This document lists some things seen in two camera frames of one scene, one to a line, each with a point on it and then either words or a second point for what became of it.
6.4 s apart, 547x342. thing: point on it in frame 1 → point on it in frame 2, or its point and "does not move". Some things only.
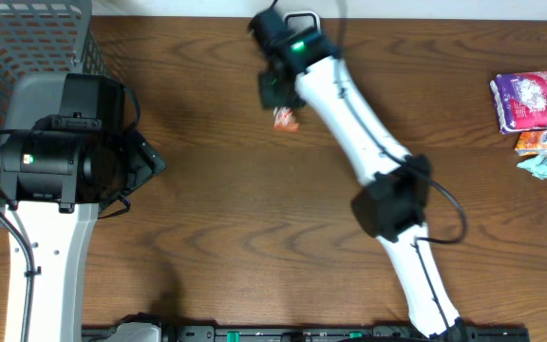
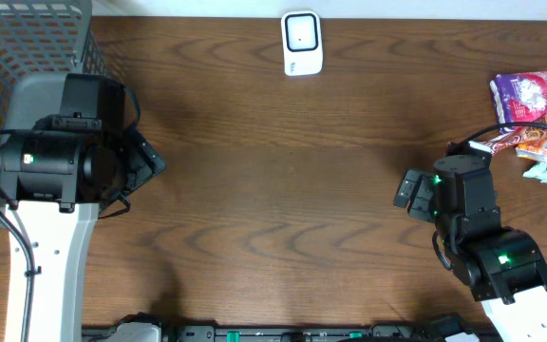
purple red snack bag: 525,101 does not move
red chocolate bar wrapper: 285,120 → 515,138
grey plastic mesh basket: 19,50 does not move
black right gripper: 269,94 → 425,188
